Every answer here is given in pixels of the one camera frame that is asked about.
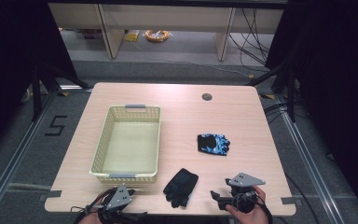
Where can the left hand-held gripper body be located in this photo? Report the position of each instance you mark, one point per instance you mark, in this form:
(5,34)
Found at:
(118,197)

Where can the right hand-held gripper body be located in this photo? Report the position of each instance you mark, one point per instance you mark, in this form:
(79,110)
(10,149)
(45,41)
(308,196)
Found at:
(245,180)

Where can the blue and black patterned glove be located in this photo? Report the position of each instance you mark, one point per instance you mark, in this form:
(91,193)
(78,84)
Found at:
(216,144)

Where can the black glove with blue dots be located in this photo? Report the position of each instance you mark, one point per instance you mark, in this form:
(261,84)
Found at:
(181,185)

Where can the pale yellow plastic basket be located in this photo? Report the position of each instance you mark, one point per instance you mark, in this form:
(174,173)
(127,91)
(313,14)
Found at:
(130,144)

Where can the person's left hand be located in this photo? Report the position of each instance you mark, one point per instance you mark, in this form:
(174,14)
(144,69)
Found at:
(93,214)

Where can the person's right hand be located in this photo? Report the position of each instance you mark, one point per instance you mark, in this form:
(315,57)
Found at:
(254,214)

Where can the grey tape strip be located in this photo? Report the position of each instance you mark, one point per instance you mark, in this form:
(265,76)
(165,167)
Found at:
(289,200)
(51,194)

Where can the yellow black floor marker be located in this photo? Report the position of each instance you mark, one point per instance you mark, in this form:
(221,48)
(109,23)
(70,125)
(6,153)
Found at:
(267,96)
(63,94)

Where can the black metal stand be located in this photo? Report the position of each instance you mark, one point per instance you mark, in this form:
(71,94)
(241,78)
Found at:
(290,93)
(37,93)

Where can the black curtain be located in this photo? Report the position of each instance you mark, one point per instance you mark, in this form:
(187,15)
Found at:
(338,77)
(12,62)

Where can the yellow packet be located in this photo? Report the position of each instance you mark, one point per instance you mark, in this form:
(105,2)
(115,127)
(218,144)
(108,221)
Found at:
(132,36)

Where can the aluminium floor rail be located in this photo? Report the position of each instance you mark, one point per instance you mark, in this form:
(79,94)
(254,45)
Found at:
(310,165)
(15,155)

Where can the light wooden desk frame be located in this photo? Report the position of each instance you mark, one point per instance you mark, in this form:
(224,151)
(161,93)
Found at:
(167,18)

